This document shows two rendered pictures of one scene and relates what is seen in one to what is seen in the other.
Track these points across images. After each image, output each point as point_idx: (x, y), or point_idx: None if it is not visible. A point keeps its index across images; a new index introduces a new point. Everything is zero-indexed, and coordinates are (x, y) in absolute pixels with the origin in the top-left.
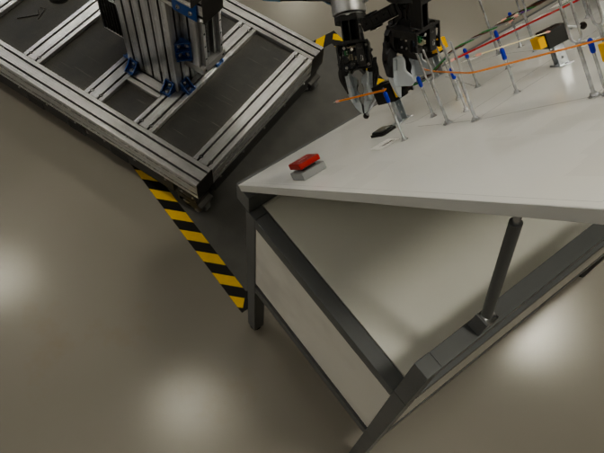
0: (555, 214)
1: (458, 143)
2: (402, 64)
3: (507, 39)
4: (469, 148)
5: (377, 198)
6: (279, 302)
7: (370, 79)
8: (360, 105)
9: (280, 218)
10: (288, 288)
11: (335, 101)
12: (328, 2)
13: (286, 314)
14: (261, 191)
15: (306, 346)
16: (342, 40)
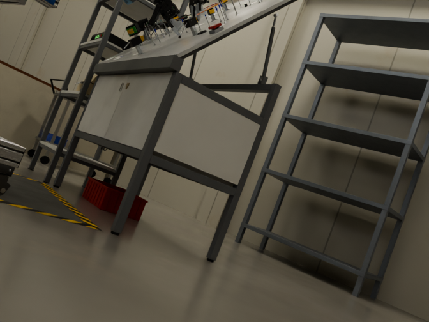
0: None
1: (254, 9)
2: (202, 6)
3: (134, 52)
4: (263, 5)
5: (273, 6)
6: (180, 142)
7: None
8: (178, 32)
9: None
10: (197, 116)
11: (196, 14)
12: (131, 0)
13: (184, 149)
14: (200, 45)
15: (196, 165)
16: (172, 2)
